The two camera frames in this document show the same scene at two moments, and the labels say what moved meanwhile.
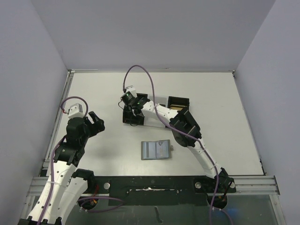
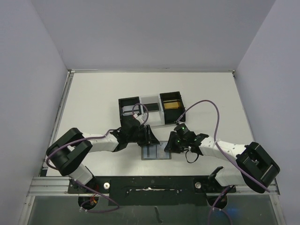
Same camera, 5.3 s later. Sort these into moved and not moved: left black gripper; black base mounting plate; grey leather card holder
Moved: left black gripper
Not moved: black base mounting plate; grey leather card holder
